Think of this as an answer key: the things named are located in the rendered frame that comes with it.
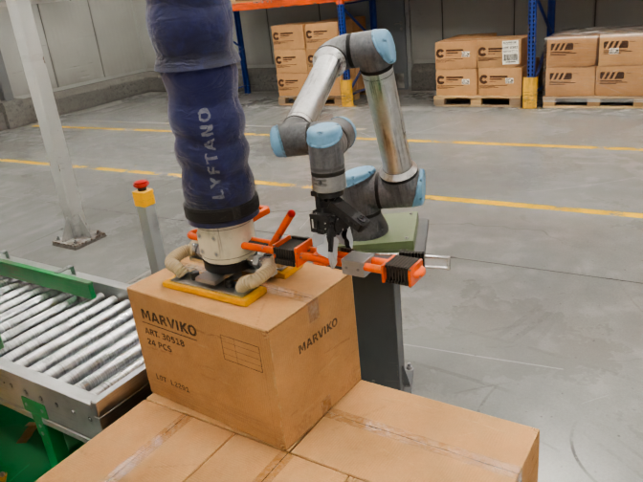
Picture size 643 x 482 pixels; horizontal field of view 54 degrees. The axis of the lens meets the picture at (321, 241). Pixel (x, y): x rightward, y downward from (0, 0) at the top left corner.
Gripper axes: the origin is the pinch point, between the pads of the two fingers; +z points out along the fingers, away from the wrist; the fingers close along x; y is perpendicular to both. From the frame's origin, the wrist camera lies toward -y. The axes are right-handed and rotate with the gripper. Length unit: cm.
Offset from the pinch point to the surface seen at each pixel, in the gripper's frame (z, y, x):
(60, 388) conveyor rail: 47, 94, 38
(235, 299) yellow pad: 10.8, 28.1, 15.2
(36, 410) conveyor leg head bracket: 61, 112, 40
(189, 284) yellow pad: 10, 47, 14
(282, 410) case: 38.8, 10.2, 22.1
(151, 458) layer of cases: 52, 44, 44
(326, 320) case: 22.4, 9.2, -1.8
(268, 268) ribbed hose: 4.1, 22.5, 5.6
